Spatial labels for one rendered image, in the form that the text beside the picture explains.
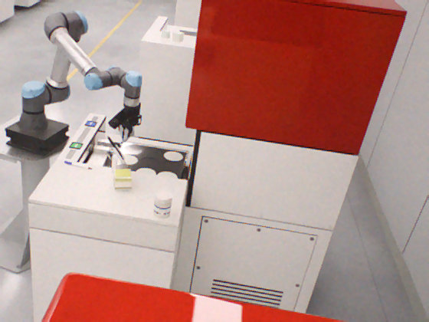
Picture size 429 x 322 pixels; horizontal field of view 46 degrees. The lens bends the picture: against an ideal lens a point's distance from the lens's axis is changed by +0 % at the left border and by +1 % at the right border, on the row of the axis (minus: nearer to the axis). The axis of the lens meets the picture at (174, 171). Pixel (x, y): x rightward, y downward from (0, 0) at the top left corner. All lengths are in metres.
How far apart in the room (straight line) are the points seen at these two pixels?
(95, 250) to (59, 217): 0.21
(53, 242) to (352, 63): 1.41
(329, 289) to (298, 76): 1.72
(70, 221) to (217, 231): 0.73
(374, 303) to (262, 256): 1.13
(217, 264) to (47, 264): 0.84
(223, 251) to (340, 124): 0.84
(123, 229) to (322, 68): 1.02
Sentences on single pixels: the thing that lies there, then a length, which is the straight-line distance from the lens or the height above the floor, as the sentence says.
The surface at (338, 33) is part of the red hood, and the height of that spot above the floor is 1.71.
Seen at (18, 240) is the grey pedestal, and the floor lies 0.04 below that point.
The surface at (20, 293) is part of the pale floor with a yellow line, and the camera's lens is 3.08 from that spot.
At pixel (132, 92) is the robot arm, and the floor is 1.28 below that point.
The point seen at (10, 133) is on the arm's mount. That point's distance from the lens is 2.77.
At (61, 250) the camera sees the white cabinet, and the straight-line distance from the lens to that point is 2.21.
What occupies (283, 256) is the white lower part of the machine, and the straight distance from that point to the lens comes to 2.51.
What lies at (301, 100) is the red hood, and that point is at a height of 1.43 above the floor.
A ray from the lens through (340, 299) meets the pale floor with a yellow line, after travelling 3.37.
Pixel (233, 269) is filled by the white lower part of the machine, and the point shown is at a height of 0.49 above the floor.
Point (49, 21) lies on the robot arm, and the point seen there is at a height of 1.50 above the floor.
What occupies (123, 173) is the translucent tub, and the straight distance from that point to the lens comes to 2.14.
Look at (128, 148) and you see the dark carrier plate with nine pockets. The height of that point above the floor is 0.90.
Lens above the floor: 2.15
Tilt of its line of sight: 31 degrees down
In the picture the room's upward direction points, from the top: 7 degrees clockwise
